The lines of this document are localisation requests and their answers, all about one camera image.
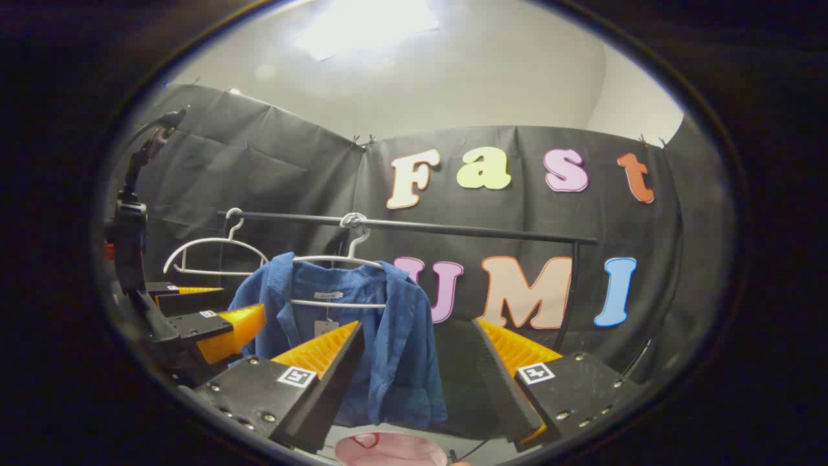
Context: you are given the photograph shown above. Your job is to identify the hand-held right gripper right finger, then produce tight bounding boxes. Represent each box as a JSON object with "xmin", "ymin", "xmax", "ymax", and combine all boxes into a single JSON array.
[{"xmin": 470, "ymin": 317, "xmax": 641, "ymax": 454}]

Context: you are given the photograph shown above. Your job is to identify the pink laundry hamper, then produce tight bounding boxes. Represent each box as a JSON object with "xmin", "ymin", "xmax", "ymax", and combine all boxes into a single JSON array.
[{"xmin": 334, "ymin": 432, "xmax": 448, "ymax": 466}]

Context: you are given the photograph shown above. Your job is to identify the black cable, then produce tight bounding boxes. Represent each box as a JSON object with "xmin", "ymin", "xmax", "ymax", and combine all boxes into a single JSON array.
[{"xmin": 451, "ymin": 440, "xmax": 490, "ymax": 461}]

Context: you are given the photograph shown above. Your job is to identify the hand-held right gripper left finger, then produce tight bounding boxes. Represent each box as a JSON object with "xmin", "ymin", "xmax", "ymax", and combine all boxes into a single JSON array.
[{"xmin": 194, "ymin": 320, "xmax": 366, "ymax": 454}]

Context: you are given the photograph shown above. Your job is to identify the empty white clothes hanger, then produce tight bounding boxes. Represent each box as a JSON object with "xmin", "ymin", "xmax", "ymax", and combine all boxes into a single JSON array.
[{"xmin": 163, "ymin": 207, "xmax": 269, "ymax": 277}]

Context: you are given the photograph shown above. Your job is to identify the blue corduroy shirt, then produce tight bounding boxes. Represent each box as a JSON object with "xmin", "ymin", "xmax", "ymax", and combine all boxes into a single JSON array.
[{"xmin": 228, "ymin": 252, "xmax": 448, "ymax": 429}]

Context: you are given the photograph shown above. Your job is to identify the black garment rack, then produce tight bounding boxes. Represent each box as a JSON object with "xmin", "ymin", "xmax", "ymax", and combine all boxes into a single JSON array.
[{"xmin": 217, "ymin": 208, "xmax": 599, "ymax": 353}]

